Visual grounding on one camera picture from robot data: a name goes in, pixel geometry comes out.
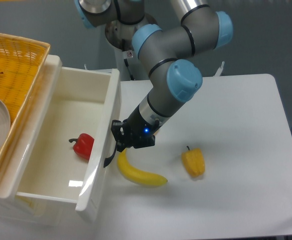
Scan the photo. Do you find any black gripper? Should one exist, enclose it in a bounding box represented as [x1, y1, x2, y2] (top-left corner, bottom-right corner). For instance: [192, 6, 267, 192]
[111, 106, 160, 152]

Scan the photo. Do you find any white top drawer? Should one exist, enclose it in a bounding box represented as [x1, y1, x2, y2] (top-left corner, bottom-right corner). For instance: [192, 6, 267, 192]
[16, 67, 121, 223]

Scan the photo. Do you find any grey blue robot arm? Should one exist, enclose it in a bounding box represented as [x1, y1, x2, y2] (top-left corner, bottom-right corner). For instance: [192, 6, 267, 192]
[75, 0, 234, 152]

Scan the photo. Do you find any white drawer cabinet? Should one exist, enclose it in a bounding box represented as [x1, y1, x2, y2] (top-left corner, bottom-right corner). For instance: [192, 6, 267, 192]
[0, 54, 99, 227]

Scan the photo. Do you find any yellow banana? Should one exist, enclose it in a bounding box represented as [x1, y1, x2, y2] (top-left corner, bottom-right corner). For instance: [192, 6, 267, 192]
[117, 150, 168, 187]

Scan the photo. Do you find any red bell pepper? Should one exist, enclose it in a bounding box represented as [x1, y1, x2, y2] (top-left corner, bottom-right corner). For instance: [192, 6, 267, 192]
[68, 133, 94, 161]

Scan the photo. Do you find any yellow bell pepper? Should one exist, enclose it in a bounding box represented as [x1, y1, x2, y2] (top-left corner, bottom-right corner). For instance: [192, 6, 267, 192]
[181, 146, 205, 178]

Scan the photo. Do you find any yellow woven basket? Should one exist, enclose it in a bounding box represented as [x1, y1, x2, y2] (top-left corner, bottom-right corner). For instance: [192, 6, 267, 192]
[0, 30, 51, 187]

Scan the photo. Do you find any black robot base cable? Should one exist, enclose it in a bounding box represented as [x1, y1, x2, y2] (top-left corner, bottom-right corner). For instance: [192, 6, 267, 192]
[121, 39, 136, 81]

